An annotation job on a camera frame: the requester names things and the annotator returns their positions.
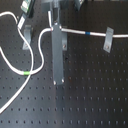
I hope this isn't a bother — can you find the grey long gripper finger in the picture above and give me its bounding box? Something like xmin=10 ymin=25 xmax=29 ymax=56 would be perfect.
xmin=52 ymin=25 xmax=67 ymax=85

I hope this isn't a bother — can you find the grey gripper block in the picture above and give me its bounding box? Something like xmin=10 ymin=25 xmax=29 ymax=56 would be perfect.
xmin=41 ymin=0 xmax=66 ymax=24

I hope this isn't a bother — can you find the white cable with markers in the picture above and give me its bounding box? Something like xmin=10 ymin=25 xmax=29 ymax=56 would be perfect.
xmin=0 ymin=11 xmax=128 ymax=115

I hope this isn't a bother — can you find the green connector device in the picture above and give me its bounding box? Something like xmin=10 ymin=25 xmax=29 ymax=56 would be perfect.
xmin=17 ymin=0 xmax=35 ymax=29

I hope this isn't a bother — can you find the grey cable clip left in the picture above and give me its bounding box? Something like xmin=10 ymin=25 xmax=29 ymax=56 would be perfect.
xmin=22 ymin=25 xmax=33 ymax=50

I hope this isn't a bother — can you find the grey cable clip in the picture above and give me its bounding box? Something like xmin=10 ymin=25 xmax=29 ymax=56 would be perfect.
xmin=103 ymin=27 xmax=114 ymax=53
xmin=22 ymin=25 xmax=33 ymax=50

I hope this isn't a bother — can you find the grey cable clip right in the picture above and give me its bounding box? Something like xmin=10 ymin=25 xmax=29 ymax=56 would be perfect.
xmin=103 ymin=27 xmax=114 ymax=53

